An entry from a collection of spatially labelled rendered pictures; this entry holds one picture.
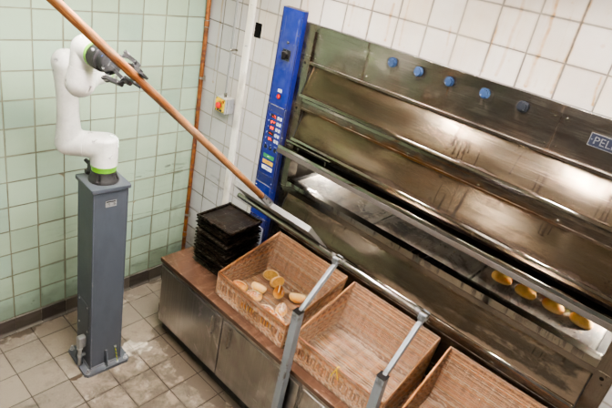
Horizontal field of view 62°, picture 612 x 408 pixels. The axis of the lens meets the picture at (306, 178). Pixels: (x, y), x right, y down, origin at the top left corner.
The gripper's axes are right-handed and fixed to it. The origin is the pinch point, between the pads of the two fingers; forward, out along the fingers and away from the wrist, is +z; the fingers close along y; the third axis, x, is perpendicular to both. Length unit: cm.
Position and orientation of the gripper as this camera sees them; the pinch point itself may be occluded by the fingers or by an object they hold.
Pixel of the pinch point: (136, 77)
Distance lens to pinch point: 180.9
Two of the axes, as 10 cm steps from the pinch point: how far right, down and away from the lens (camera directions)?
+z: 7.2, 4.2, -5.6
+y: -5.9, 7.9, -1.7
